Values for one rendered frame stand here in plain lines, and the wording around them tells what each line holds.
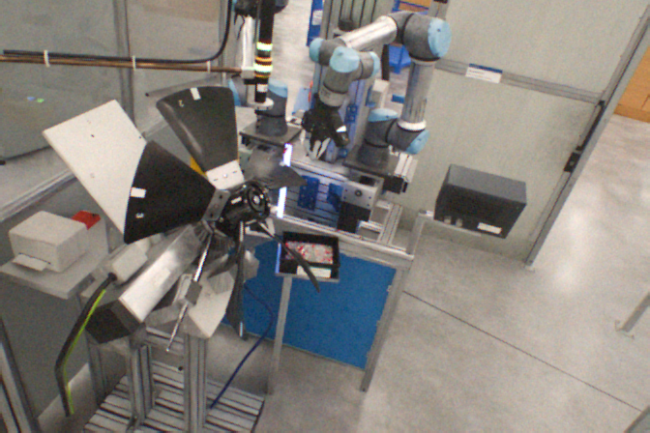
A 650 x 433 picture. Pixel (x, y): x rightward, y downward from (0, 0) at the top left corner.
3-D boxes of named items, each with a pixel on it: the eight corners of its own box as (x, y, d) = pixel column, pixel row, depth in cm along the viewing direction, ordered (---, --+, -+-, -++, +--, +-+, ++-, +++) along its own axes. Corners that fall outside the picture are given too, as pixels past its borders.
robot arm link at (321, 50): (395, 2, 160) (307, 33, 130) (420, 9, 155) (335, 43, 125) (390, 33, 168) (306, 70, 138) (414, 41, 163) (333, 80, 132)
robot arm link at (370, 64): (354, 44, 133) (333, 47, 125) (385, 54, 128) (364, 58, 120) (350, 70, 137) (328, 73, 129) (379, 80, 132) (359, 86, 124)
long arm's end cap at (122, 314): (86, 310, 97) (119, 298, 92) (108, 334, 99) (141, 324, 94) (76, 320, 94) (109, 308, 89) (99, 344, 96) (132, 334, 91)
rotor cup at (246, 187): (197, 217, 114) (234, 201, 109) (212, 180, 125) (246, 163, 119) (234, 248, 122) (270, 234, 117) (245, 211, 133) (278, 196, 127)
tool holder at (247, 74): (241, 110, 110) (244, 72, 105) (236, 100, 116) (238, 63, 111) (276, 110, 114) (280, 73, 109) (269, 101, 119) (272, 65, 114)
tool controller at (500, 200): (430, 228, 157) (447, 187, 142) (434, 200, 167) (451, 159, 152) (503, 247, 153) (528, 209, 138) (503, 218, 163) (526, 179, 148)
